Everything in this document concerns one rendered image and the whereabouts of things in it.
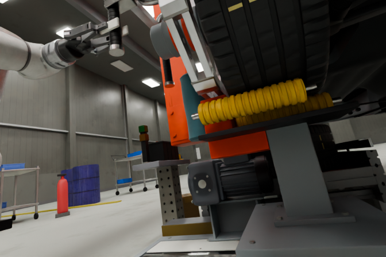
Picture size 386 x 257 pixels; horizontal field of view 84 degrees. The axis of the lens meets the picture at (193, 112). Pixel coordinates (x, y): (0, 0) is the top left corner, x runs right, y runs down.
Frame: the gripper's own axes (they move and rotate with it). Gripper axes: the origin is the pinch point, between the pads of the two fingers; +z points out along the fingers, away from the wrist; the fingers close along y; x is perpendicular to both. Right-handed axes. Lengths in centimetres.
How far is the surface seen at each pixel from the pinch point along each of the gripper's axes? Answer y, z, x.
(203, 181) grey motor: -39, 7, -51
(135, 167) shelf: -54, -36, -39
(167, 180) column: -73, -28, -49
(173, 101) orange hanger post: -60, -11, -6
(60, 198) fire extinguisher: -203, -287, -57
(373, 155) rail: -70, 75, -51
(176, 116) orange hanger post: -60, -10, -15
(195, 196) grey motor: -39, 2, -56
